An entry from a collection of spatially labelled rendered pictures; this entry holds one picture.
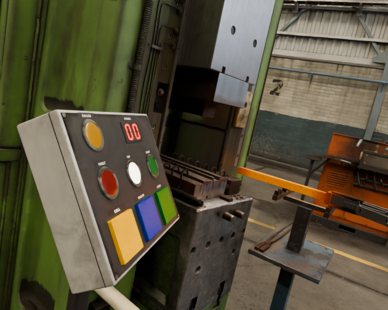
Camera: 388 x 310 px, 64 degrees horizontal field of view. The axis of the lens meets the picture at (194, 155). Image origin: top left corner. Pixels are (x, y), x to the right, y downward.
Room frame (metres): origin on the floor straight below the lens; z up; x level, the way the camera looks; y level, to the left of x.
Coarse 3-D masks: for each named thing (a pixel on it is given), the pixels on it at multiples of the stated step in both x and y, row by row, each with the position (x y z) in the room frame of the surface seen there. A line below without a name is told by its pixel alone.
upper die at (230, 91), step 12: (180, 72) 1.14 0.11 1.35; (192, 72) 1.11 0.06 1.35; (204, 72) 1.08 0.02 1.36; (216, 72) 1.05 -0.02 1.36; (180, 84) 1.14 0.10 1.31; (192, 84) 1.10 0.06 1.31; (204, 84) 1.07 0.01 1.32; (216, 84) 1.04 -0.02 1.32; (228, 84) 1.09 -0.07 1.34; (240, 84) 1.15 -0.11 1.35; (192, 96) 1.10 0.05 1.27; (204, 96) 1.07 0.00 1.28; (216, 96) 1.05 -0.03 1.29; (228, 96) 1.11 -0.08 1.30; (240, 96) 1.17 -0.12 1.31
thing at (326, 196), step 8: (240, 168) 1.07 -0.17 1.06; (248, 176) 1.05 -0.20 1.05; (256, 176) 1.03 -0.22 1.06; (264, 176) 1.01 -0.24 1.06; (272, 176) 1.02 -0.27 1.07; (272, 184) 0.99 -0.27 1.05; (280, 184) 0.98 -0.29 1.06; (288, 184) 0.96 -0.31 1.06; (296, 184) 0.96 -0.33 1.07; (304, 192) 0.93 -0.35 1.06; (312, 192) 0.91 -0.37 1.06; (320, 192) 0.90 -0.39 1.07; (328, 192) 0.89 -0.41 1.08; (336, 192) 0.89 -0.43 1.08; (328, 200) 0.88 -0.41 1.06; (360, 200) 0.84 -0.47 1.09; (336, 208) 0.87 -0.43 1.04
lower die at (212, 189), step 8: (168, 160) 1.27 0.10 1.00; (176, 160) 1.35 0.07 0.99; (168, 168) 1.19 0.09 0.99; (176, 168) 1.20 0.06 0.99; (184, 168) 1.21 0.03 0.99; (200, 168) 1.28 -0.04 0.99; (168, 176) 1.12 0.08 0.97; (176, 176) 1.11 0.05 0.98; (184, 176) 1.13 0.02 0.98; (192, 176) 1.12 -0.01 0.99; (200, 176) 1.14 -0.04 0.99; (208, 176) 1.13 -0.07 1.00; (176, 184) 1.09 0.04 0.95; (184, 184) 1.07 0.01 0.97; (192, 184) 1.05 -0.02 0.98; (200, 184) 1.06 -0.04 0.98; (208, 184) 1.10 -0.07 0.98; (216, 184) 1.14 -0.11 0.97; (224, 184) 1.19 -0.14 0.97; (192, 192) 1.05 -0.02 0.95; (200, 192) 1.07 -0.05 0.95; (208, 192) 1.11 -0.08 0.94; (216, 192) 1.15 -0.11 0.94
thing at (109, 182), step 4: (104, 172) 0.51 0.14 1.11; (108, 172) 0.52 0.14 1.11; (104, 176) 0.50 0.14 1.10; (108, 176) 0.51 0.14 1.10; (112, 176) 0.52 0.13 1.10; (104, 180) 0.50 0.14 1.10; (108, 180) 0.51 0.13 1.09; (112, 180) 0.52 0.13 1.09; (104, 184) 0.49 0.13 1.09; (108, 184) 0.50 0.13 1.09; (112, 184) 0.51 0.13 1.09; (116, 184) 0.53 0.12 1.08; (104, 188) 0.49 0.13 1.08; (108, 188) 0.50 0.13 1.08; (112, 188) 0.51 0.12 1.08; (116, 188) 0.52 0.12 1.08; (108, 192) 0.50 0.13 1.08; (112, 192) 0.51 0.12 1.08
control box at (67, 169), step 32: (32, 128) 0.47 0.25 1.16; (64, 128) 0.46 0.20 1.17; (128, 128) 0.65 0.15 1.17; (32, 160) 0.46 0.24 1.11; (64, 160) 0.45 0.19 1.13; (96, 160) 0.50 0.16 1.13; (128, 160) 0.61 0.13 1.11; (160, 160) 0.76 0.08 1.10; (64, 192) 0.45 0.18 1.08; (96, 192) 0.47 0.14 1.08; (128, 192) 0.56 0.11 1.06; (64, 224) 0.45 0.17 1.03; (96, 224) 0.44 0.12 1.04; (64, 256) 0.45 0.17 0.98; (96, 256) 0.43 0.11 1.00; (96, 288) 0.43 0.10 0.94
